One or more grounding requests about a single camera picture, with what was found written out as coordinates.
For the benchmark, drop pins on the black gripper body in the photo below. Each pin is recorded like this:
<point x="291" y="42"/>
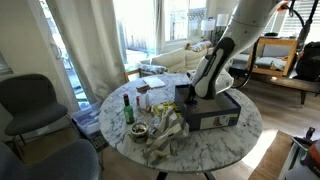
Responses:
<point x="192" y="95"/>

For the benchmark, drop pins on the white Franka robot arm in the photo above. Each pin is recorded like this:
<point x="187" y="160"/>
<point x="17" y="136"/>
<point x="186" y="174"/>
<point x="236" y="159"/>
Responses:
<point x="233" y="40"/>

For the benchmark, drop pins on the yellow package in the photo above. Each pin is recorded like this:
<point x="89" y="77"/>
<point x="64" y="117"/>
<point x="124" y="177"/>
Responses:
<point x="166" y="107"/>

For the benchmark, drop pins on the navy blue cardboard box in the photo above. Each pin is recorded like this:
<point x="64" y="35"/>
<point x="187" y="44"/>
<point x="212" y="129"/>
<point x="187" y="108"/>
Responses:
<point x="213" y="115"/>

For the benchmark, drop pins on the beige sofa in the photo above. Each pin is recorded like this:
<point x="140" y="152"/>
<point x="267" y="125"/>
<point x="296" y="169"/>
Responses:
<point x="176" y="60"/>

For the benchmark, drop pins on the white paper napkin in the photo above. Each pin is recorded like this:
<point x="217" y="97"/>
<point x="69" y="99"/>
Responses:
<point x="154" y="82"/>

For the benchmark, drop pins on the striped grey white cloth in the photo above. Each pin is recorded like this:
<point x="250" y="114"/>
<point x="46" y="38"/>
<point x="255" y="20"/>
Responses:
<point x="166" y="133"/>

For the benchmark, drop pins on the grey patterned blanket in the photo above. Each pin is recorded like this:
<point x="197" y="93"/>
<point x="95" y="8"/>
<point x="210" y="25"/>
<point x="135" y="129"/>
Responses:
<point x="152" y="69"/>

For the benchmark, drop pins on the small white plastic bottle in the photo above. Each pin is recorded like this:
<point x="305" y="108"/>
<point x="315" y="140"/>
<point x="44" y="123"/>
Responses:
<point x="144" y="100"/>

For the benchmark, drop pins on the brown wooden block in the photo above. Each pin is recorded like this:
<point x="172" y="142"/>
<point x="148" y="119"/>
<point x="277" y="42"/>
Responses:
<point x="143" y="88"/>

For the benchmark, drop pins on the patterned sofa cushion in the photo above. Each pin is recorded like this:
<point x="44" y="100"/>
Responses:
<point x="200" y="46"/>

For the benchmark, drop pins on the small red capped bottle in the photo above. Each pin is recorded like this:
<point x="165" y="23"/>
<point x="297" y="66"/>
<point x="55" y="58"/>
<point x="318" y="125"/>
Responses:
<point x="137" y="101"/>

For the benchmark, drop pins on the small round tin bowl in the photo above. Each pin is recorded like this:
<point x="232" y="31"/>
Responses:
<point x="139" y="129"/>

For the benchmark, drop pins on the wooden chair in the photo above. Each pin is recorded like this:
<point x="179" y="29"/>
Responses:
<point x="131" y="74"/>

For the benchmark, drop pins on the green glass bottle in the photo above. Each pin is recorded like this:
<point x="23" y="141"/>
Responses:
<point x="128" y="111"/>

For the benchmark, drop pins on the white table lamp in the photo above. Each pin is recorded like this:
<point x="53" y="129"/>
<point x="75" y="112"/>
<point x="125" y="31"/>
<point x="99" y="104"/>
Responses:
<point x="222" y="20"/>
<point x="208" y="25"/>

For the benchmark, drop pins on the black table base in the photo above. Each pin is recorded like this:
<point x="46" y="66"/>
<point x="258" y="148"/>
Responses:
<point x="183" y="176"/>

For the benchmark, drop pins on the dark low bench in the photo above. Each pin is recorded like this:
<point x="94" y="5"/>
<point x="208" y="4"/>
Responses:
<point x="283" y="82"/>

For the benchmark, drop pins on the light wooden bench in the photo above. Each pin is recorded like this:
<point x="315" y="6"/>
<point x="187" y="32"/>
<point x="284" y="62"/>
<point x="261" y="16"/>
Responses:
<point x="268" y="156"/>

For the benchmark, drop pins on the black mesh crate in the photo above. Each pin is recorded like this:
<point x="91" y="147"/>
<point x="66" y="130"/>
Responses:
<point x="99" y="141"/>

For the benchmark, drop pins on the clear plastic storage bin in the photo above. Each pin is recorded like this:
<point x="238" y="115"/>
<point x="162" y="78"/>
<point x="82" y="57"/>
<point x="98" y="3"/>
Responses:
<point x="87" y="120"/>

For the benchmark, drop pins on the beige curtain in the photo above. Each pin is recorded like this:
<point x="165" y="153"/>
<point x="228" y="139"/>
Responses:
<point x="88" y="46"/>

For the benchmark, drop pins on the black backpack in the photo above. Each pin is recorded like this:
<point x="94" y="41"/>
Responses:
<point x="308" y="61"/>

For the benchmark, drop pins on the white window blinds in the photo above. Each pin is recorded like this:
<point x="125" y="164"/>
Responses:
<point x="311" y="16"/>

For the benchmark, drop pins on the dark grey padded chair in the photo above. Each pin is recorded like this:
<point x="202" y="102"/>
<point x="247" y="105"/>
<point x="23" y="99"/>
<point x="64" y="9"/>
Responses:
<point x="30" y="103"/>

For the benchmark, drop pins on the wooden frame shelf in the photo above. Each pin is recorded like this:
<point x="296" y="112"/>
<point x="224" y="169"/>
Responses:
<point x="275" y="43"/>

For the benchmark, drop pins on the camera stand equipment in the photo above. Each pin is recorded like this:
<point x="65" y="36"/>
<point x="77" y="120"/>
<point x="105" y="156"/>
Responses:
<point x="303" y="156"/>

